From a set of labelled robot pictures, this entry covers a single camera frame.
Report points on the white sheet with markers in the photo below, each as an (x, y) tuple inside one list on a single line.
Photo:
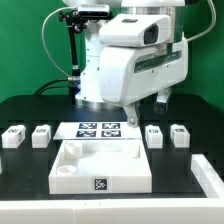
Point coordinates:
[(96, 130)]

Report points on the white square table top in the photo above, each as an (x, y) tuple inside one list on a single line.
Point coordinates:
[(100, 166)]

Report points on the white L-shaped obstacle wall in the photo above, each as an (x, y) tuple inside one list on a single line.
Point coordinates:
[(206, 210)]

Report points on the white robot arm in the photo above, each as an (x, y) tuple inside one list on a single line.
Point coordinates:
[(90, 92)]

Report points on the black camera on stand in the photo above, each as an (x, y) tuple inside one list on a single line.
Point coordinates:
[(94, 11)]

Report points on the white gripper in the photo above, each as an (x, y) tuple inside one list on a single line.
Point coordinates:
[(137, 61)]

